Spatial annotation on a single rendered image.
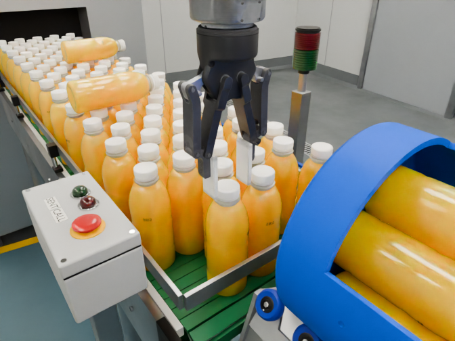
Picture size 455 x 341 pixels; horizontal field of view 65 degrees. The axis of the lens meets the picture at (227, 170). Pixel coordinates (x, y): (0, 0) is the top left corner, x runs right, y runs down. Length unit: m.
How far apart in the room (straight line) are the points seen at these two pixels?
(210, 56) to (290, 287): 0.28
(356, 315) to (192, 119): 0.28
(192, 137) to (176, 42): 4.45
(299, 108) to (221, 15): 0.61
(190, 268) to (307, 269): 0.35
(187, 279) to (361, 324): 0.38
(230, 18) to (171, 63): 4.50
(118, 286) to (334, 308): 0.27
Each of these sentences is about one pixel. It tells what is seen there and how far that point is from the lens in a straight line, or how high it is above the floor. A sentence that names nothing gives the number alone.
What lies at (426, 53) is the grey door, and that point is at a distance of 4.42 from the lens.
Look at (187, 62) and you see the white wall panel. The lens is 5.00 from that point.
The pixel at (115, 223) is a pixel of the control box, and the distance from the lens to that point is 0.50.
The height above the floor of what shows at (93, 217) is 1.11.
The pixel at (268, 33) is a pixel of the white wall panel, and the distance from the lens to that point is 5.58.
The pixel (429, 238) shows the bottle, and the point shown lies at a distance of 0.43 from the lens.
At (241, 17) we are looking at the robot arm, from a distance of 0.42.
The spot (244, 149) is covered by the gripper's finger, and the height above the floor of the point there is 1.16.
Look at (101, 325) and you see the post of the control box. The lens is 0.67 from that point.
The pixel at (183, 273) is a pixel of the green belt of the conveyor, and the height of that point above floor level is 0.90.
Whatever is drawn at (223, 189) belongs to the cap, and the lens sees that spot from 0.53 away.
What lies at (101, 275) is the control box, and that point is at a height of 1.06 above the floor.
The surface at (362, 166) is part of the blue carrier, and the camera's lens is 0.39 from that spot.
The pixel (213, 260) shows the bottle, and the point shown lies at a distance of 0.60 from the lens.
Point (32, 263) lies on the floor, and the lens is 2.24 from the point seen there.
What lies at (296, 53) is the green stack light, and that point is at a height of 1.20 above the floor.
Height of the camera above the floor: 1.40
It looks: 30 degrees down
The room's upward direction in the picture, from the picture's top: straight up
